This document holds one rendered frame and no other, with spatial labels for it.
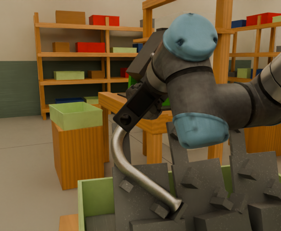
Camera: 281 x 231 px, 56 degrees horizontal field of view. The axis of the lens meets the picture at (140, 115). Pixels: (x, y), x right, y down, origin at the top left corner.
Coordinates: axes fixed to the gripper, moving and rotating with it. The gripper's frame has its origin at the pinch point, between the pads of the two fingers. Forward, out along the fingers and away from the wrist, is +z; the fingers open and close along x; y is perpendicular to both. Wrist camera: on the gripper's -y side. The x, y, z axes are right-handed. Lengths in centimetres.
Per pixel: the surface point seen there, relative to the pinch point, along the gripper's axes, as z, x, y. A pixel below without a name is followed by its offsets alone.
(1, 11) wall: 458, 370, 142
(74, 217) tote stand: 32.7, -7.0, -30.6
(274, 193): 0.3, -42.8, 9.3
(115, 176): 5.3, -7.0, -15.3
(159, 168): 4.6, -14.8, -6.0
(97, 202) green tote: 19.9, -8.9, -22.7
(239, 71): 451, -98, 422
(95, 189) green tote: 17.9, -5.8, -20.3
